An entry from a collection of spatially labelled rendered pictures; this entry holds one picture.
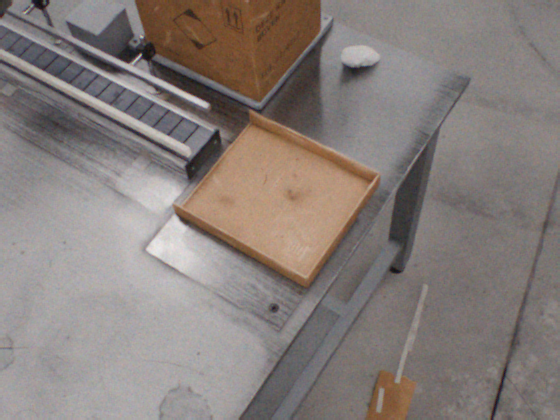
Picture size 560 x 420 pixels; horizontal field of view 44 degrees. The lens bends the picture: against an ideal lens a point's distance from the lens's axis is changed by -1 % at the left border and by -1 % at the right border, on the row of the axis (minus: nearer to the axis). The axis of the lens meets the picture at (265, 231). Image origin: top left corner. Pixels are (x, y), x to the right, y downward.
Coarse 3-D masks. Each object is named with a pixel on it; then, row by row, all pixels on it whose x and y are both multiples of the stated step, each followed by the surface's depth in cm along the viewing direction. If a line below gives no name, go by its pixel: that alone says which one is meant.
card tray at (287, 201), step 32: (256, 128) 141; (288, 128) 136; (224, 160) 137; (256, 160) 137; (288, 160) 136; (320, 160) 136; (352, 160) 131; (192, 192) 134; (224, 192) 134; (256, 192) 133; (288, 192) 133; (320, 192) 132; (352, 192) 131; (224, 224) 130; (256, 224) 129; (288, 224) 129; (320, 224) 128; (256, 256) 125; (288, 256) 126; (320, 256) 121
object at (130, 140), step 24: (48, 48) 151; (0, 72) 151; (96, 72) 146; (48, 96) 146; (96, 120) 140; (192, 120) 138; (144, 144) 135; (216, 144) 138; (168, 168) 137; (192, 168) 134
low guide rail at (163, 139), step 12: (12, 60) 145; (36, 72) 142; (60, 84) 140; (72, 96) 141; (84, 96) 138; (96, 108) 138; (108, 108) 136; (120, 120) 136; (132, 120) 134; (144, 132) 133; (156, 132) 132; (168, 144) 131; (180, 144) 130
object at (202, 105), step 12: (12, 12) 145; (36, 24) 143; (60, 36) 140; (84, 48) 138; (96, 48) 138; (108, 60) 136; (132, 72) 134; (144, 72) 134; (156, 84) 132; (168, 84) 132; (180, 96) 130; (192, 96) 130; (204, 108) 128
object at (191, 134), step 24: (0, 24) 156; (0, 48) 152; (24, 48) 151; (24, 72) 147; (48, 72) 147; (72, 72) 146; (96, 96) 142; (120, 96) 142; (144, 96) 141; (144, 120) 138; (168, 120) 138; (192, 144) 134
